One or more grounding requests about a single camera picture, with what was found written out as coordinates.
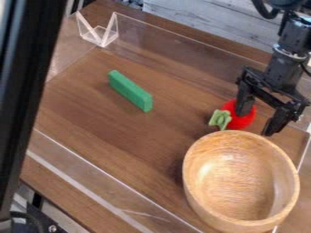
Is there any red plush strawberry toy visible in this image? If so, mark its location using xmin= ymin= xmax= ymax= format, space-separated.
xmin=208 ymin=99 xmax=256 ymax=130

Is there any clear acrylic corner bracket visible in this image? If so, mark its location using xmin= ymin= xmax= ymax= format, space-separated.
xmin=74 ymin=12 xmax=119 ymax=47

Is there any black aluminium frame post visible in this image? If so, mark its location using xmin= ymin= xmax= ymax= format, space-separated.
xmin=0 ymin=0 xmax=66 ymax=221

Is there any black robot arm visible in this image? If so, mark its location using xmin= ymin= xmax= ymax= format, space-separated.
xmin=235 ymin=0 xmax=311 ymax=137

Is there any black clamp with cable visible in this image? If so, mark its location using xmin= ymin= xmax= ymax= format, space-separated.
xmin=9 ymin=205 xmax=68 ymax=233

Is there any green rectangular block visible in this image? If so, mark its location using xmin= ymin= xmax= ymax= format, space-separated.
xmin=108 ymin=70 xmax=153 ymax=113

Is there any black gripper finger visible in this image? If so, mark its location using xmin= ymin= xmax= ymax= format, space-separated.
xmin=236 ymin=81 xmax=255 ymax=117
xmin=261 ymin=107 xmax=296 ymax=137

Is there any clear acrylic table barrier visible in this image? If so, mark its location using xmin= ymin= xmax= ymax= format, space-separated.
xmin=22 ymin=11 xmax=311 ymax=233

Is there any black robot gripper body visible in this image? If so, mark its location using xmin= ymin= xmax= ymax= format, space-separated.
xmin=236 ymin=66 xmax=311 ymax=121

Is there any wooden bowl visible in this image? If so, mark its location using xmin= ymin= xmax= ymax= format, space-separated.
xmin=183 ymin=130 xmax=300 ymax=233

